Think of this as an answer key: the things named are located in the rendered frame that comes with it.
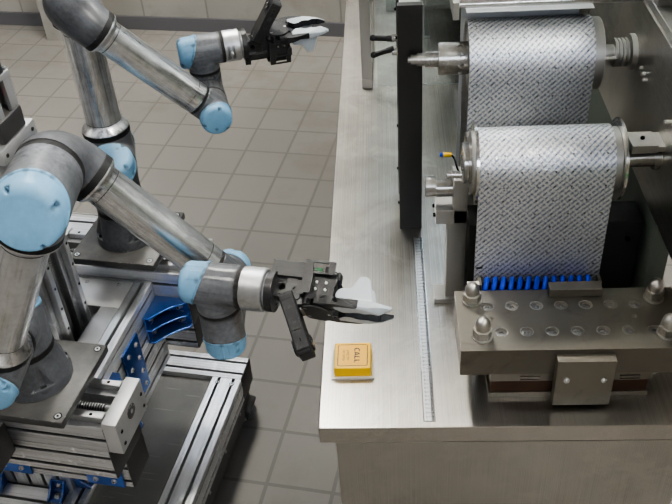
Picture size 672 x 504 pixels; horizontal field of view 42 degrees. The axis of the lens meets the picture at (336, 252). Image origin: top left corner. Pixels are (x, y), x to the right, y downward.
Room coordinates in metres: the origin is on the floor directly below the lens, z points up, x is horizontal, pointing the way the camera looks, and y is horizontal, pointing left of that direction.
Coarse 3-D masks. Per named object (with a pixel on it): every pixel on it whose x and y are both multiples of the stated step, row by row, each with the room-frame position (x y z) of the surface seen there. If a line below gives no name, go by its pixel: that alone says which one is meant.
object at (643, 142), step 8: (632, 136) 1.31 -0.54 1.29; (640, 136) 1.31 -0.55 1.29; (648, 136) 1.30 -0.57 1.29; (656, 136) 1.31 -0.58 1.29; (632, 144) 1.28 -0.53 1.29; (640, 144) 1.28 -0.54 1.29; (648, 144) 1.28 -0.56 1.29; (656, 144) 1.28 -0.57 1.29; (664, 144) 1.28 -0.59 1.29; (632, 152) 1.28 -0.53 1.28; (640, 152) 1.28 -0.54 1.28; (648, 152) 1.27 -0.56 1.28; (656, 152) 1.27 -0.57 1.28
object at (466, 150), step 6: (462, 144) 1.33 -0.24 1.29; (468, 144) 1.33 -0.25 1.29; (462, 150) 1.32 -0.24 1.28; (468, 150) 1.31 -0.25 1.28; (462, 156) 1.32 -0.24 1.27; (468, 156) 1.30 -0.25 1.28; (462, 162) 1.32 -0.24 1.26; (468, 162) 1.29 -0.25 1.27; (462, 168) 1.33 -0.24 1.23; (468, 168) 1.29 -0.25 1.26; (462, 174) 1.31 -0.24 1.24; (468, 174) 1.29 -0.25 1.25; (462, 180) 1.30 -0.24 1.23; (468, 180) 1.29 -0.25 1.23
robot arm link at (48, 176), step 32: (32, 160) 1.16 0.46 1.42; (64, 160) 1.18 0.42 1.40; (0, 192) 1.09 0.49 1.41; (32, 192) 1.09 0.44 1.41; (64, 192) 1.12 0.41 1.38; (0, 224) 1.08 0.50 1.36; (32, 224) 1.08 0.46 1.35; (64, 224) 1.09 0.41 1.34; (0, 256) 1.12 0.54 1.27; (32, 256) 1.10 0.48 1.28; (0, 288) 1.11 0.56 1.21; (32, 288) 1.12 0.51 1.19; (0, 320) 1.11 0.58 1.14; (0, 352) 1.11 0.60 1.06; (32, 352) 1.21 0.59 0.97; (0, 384) 1.08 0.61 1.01
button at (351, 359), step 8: (336, 344) 1.21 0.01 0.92; (344, 344) 1.21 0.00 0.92; (352, 344) 1.21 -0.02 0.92; (360, 344) 1.21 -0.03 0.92; (368, 344) 1.21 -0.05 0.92; (336, 352) 1.19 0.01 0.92; (344, 352) 1.19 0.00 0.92; (352, 352) 1.19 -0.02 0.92; (360, 352) 1.19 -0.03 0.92; (368, 352) 1.19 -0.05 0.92; (336, 360) 1.17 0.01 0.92; (344, 360) 1.17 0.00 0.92; (352, 360) 1.17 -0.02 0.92; (360, 360) 1.17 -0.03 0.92; (368, 360) 1.16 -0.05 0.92; (336, 368) 1.15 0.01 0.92; (344, 368) 1.15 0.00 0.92; (352, 368) 1.15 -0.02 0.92; (360, 368) 1.15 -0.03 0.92; (368, 368) 1.15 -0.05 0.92; (336, 376) 1.15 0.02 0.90
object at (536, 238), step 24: (480, 216) 1.26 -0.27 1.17; (504, 216) 1.26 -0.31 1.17; (528, 216) 1.25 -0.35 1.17; (552, 216) 1.25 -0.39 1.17; (576, 216) 1.25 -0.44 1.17; (600, 216) 1.24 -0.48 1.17; (480, 240) 1.26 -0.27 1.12; (504, 240) 1.26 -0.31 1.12; (528, 240) 1.25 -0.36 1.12; (552, 240) 1.25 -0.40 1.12; (576, 240) 1.25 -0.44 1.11; (600, 240) 1.24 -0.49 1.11; (480, 264) 1.26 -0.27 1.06; (504, 264) 1.26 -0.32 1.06; (528, 264) 1.25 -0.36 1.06; (552, 264) 1.25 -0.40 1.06; (576, 264) 1.24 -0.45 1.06; (600, 264) 1.24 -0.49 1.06
